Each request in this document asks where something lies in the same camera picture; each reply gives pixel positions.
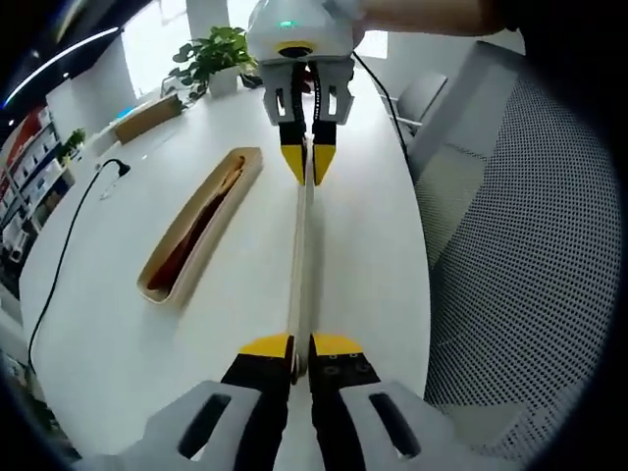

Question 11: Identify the small potted plant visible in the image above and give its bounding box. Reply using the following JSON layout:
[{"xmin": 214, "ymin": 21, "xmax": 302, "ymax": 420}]
[{"xmin": 57, "ymin": 128, "xmax": 87, "ymax": 166}]

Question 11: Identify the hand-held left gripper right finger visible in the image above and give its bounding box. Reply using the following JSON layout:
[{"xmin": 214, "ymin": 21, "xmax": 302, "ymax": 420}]
[{"xmin": 308, "ymin": 333, "xmax": 472, "ymax": 471}]

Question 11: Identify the shelf of white boxes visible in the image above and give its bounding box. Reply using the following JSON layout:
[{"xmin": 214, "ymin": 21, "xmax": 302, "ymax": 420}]
[{"xmin": 0, "ymin": 104, "xmax": 76, "ymax": 233}]

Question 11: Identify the grey mesh chair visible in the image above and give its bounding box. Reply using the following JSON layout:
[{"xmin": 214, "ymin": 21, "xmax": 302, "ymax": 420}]
[{"xmin": 413, "ymin": 40, "xmax": 620, "ymax": 465}]

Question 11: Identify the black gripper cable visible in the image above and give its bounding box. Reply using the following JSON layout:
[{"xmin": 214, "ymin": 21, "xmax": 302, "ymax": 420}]
[{"xmin": 352, "ymin": 50, "xmax": 411, "ymax": 164}]

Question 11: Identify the green potted plant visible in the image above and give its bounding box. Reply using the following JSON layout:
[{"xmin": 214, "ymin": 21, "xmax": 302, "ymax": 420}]
[{"xmin": 168, "ymin": 26, "xmax": 260, "ymax": 103}]

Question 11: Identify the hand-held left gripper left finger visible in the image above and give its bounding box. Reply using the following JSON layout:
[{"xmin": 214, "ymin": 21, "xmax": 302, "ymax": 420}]
[{"xmin": 141, "ymin": 332, "xmax": 296, "ymax": 471}]

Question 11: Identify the beige cutlery case lid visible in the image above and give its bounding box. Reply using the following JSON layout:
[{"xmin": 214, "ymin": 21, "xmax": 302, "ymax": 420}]
[{"xmin": 286, "ymin": 133, "xmax": 316, "ymax": 387}]

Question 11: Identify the ceiling light strip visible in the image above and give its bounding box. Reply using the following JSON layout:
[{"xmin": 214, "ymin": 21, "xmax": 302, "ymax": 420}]
[{"xmin": 4, "ymin": 26, "xmax": 122, "ymax": 105}]

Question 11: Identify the beige cutlery case base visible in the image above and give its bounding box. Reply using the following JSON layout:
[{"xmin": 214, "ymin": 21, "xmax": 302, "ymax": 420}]
[{"xmin": 135, "ymin": 145, "xmax": 264, "ymax": 310}]

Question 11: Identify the brown cardboard box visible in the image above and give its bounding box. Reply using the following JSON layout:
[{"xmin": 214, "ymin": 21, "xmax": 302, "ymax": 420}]
[{"xmin": 114, "ymin": 93, "xmax": 184, "ymax": 145}]

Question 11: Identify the black power cable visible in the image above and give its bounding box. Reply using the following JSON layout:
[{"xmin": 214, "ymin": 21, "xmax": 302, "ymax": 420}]
[{"xmin": 27, "ymin": 158, "xmax": 132, "ymax": 367}]

